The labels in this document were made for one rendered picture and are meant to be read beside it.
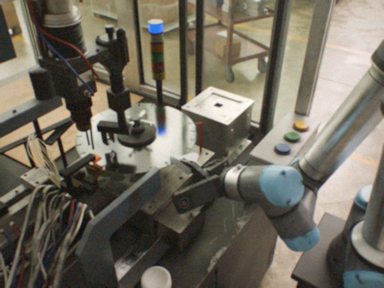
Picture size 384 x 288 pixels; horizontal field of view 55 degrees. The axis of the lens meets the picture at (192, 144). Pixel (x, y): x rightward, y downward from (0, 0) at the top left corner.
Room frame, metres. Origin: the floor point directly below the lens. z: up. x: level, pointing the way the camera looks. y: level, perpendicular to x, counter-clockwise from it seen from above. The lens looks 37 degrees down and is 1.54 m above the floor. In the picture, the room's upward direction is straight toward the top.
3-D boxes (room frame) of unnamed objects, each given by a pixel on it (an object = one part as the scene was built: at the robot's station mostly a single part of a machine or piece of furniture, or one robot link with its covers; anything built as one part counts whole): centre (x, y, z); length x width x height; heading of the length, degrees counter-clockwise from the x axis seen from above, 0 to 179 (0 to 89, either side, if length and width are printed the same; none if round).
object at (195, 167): (0.66, 0.00, 0.97); 0.09 x 0.02 x 0.05; 42
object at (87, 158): (0.67, 0.26, 0.95); 0.10 x 0.03 x 0.07; 145
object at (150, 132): (0.83, 0.15, 0.96); 0.11 x 0.11 x 0.03
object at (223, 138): (1.07, -0.09, 0.82); 0.18 x 0.18 x 0.15; 55
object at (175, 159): (0.71, 0.01, 0.96); 0.09 x 0.06 x 0.03; 42
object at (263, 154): (0.89, -0.28, 0.82); 0.28 x 0.11 x 0.15; 145
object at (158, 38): (1.13, 0.11, 1.11); 0.05 x 0.04 x 0.03; 55
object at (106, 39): (0.76, 0.17, 1.17); 0.06 x 0.05 x 0.20; 136
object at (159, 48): (1.13, 0.11, 1.08); 0.05 x 0.04 x 0.03; 55
